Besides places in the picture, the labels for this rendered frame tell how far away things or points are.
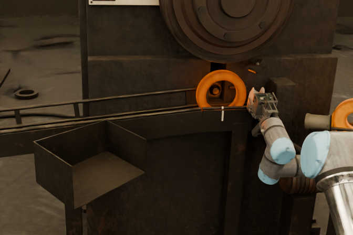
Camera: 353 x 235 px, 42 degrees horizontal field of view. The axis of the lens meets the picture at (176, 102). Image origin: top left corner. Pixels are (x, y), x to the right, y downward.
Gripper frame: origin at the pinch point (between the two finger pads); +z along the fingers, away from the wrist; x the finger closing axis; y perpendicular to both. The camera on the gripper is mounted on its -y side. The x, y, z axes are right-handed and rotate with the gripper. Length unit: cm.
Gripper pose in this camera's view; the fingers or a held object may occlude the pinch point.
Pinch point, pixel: (253, 93)
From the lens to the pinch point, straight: 175.8
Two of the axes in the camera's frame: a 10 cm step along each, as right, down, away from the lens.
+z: -1.4, -6.2, 7.7
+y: 0.8, -7.8, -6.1
